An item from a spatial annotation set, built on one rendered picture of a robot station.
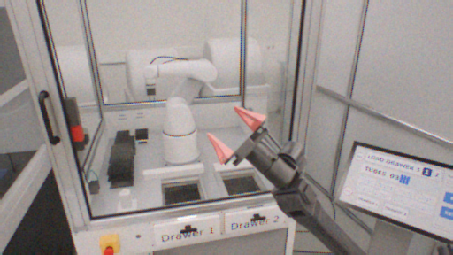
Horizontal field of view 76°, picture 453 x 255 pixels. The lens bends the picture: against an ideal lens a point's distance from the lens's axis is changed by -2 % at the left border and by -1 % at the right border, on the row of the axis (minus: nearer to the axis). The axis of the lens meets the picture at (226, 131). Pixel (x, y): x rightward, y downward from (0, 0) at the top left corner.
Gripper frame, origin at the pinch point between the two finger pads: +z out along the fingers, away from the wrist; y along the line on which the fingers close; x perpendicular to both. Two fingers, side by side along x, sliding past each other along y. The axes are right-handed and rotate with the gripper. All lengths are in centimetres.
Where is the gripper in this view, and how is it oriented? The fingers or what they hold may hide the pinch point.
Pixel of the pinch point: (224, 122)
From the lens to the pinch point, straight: 68.2
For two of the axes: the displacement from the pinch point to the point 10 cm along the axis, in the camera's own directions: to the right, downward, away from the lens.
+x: 2.1, -3.4, -9.2
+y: 6.5, -6.5, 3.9
